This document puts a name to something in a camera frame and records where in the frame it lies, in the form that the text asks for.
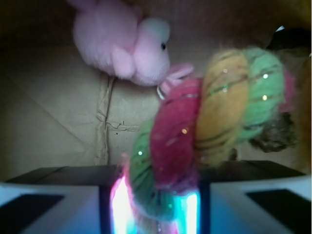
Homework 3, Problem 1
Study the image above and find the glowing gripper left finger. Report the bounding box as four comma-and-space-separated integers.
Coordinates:
99, 168, 137, 234

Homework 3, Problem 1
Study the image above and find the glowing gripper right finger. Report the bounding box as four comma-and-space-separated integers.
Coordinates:
177, 190, 211, 234

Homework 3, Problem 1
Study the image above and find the multicolored twisted rope toy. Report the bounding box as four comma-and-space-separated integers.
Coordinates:
125, 47, 293, 234

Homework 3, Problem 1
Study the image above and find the brown rock clump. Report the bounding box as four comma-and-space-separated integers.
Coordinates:
249, 112, 297, 153

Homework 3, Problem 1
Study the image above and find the brown paper bag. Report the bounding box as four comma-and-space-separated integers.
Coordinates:
0, 0, 312, 180

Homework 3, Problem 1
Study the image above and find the pink plush bunny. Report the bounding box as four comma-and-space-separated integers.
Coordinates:
68, 0, 194, 98

